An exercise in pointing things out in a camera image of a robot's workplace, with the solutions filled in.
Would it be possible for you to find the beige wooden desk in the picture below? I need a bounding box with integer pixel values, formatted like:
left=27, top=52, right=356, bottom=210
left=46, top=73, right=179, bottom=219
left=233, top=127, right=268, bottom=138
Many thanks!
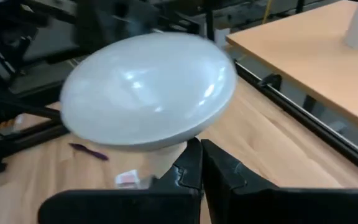
left=225, top=0, right=358, bottom=138

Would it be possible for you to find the yellow cable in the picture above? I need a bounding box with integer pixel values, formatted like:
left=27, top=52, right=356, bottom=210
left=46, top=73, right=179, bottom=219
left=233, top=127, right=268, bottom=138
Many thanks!
left=261, top=0, right=275, bottom=24

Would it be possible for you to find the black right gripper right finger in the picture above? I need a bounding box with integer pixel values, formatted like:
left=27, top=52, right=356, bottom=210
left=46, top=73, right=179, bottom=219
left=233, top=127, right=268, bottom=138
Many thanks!
left=201, top=139, right=358, bottom=224

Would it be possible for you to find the white lightbulb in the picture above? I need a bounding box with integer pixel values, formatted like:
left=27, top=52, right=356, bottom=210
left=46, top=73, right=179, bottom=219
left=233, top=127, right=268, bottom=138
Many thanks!
left=59, top=32, right=238, bottom=187

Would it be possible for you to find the dark purple pen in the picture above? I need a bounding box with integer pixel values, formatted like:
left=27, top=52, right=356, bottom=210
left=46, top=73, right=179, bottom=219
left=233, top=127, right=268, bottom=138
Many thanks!
left=68, top=142, right=110, bottom=162

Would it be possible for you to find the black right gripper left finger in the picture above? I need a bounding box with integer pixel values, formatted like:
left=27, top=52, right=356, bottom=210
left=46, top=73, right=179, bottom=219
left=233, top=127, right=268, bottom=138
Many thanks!
left=37, top=138, right=203, bottom=224

